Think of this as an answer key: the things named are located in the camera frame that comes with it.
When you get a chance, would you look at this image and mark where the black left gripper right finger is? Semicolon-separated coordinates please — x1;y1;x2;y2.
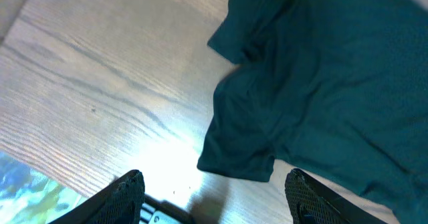
284;169;386;224

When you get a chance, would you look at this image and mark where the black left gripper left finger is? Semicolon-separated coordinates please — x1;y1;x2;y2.
51;170;145;224

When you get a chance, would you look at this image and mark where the black t-shirt white logo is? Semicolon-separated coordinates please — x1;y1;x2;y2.
197;0;427;223

